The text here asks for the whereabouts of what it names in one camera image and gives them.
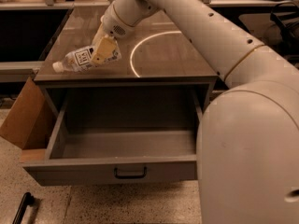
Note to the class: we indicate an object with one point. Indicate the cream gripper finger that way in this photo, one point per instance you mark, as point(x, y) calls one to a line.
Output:
point(103, 46)

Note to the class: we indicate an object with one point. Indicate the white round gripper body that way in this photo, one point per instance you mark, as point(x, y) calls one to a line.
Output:
point(112, 26)

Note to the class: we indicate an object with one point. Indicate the clear plastic water bottle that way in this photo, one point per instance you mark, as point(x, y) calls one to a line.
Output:
point(83, 59)

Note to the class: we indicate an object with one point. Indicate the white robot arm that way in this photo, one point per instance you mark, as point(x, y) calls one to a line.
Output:
point(248, 146)

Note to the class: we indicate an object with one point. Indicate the grey open top drawer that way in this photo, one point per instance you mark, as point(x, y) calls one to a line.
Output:
point(85, 150)

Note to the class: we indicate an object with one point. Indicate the brown cardboard box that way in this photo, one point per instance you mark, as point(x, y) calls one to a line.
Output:
point(29, 123)

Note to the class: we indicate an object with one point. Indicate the black bar on floor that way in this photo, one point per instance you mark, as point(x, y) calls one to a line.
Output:
point(27, 200)

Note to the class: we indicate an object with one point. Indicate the black drawer handle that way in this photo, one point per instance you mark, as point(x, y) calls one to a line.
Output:
point(131, 174)

